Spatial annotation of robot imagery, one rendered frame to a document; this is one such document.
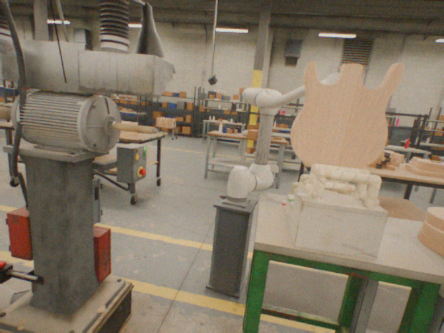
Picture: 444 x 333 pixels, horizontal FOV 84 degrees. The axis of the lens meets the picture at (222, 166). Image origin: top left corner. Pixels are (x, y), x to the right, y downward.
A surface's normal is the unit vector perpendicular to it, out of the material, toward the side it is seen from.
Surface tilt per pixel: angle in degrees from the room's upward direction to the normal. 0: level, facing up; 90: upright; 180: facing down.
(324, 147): 93
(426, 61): 90
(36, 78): 90
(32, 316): 24
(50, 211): 90
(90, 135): 99
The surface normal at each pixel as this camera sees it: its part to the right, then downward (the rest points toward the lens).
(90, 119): 0.79, 0.10
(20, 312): 0.01, -0.80
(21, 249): -0.18, 0.21
